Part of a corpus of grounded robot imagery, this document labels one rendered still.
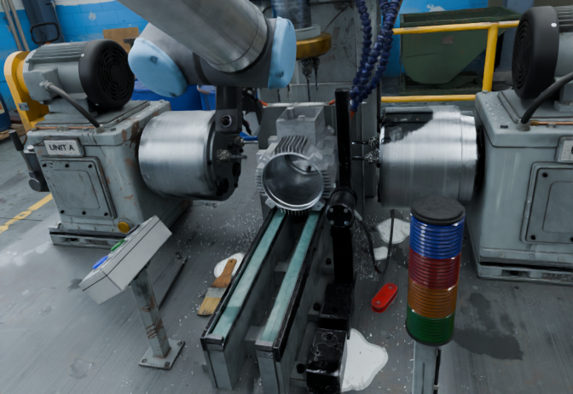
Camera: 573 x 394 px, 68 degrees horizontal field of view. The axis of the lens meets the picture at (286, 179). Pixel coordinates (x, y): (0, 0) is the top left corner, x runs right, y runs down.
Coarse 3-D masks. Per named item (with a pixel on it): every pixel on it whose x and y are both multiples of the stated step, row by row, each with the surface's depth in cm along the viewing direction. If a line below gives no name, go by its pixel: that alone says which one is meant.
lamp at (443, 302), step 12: (408, 276) 54; (408, 288) 54; (420, 288) 52; (456, 288) 52; (408, 300) 55; (420, 300) 52; (432, 300) 51; (444, 300) 51; (420, 312) 53; (432, 312) 52; (444, 312) 52
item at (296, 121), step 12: (288, 108) 115; (300, 108) 115; (312, 108) 114; (276, 120) 106; (288, 120) 115; (300, 120) 105; (312, 120) 104; (324, 120) 114; (288, 132) 107; (300, 132) 106; (312, 132) 105; (324, 132) 114
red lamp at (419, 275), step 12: (408, 264) 53; (420, 264) 50; (432, 264) 49; (444, 264) 49; (456, 264) 50; (420, 276) 51; (432, 276) 50; (444, 276) 50; (456, 276) 51; (432, 288) 51; (444, 288) 51
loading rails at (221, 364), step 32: (288, 224) 113; (320, 224) 102; (256, 256) 94; (320, 256) 103; (256, 288) 89; (288, 288) 84; (224, 320) 78; (256, 320) 89; (288, 320) 75; (224, 352) 74; (256, 352) 83; (288, 352) 76; (224, 384) 77; (288, 384) 76
